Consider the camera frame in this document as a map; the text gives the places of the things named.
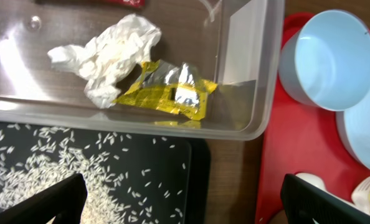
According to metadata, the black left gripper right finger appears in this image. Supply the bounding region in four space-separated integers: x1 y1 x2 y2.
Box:
280 174 370 224

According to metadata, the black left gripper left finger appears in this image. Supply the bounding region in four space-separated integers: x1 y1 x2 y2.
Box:
0 174 88 224

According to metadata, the light blue small bowl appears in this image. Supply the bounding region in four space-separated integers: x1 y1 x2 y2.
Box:
278 10 370 111

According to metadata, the white tissue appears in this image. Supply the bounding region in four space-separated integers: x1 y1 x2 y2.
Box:
47 14 162 109

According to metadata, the yellow foil wrapper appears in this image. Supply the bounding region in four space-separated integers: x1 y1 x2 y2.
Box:
115 60 217 121

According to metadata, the red strawberry candy wrapper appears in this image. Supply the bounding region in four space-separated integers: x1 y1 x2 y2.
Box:
92 0 145 8

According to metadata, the white plastic spoon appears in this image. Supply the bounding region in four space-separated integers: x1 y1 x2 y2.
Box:
296 172 358 209

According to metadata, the red plastic tray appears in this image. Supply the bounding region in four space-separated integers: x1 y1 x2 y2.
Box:
255 14 370 223

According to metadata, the black tray with rice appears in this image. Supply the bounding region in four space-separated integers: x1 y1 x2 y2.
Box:
0 122 211 223

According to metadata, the light blue plate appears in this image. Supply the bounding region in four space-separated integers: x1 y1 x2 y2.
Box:
336 90 370 170

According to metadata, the clear plastic bin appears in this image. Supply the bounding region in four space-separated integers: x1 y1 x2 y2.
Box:
0 0 285 140

